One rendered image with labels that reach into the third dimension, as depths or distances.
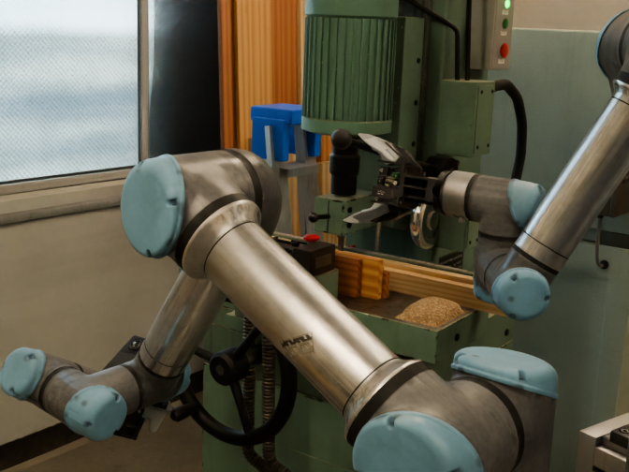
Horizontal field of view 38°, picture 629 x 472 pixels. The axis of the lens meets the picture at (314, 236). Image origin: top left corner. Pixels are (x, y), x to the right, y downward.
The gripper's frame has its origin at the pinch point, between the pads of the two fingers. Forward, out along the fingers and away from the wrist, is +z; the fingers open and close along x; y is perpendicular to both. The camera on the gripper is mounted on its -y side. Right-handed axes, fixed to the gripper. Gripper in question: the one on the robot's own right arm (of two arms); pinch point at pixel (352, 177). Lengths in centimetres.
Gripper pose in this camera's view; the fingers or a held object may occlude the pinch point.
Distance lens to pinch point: 159.4
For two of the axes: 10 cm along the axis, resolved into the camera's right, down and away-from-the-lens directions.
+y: -5.5, -0.4, -8.3
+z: -8.2, -1.7, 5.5
